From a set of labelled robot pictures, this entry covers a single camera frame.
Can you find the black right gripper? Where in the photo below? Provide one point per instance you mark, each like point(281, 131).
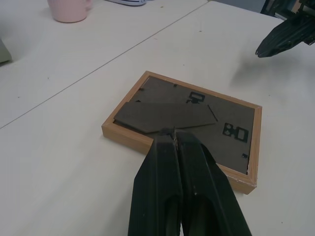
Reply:
point(285, 7)

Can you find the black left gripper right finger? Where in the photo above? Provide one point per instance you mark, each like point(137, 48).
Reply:
point(204, 191)

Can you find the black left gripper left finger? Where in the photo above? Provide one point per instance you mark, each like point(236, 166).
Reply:
point(155, 184)

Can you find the wooden picture frame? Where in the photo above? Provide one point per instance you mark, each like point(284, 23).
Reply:
point(162, 115)

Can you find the white sneaker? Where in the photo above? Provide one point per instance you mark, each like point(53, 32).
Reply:
point(128, 2)

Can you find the pink mug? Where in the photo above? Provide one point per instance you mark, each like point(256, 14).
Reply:
point(69, 9)

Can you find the grey-green box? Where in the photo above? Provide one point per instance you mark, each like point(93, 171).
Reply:
point(3, 52)

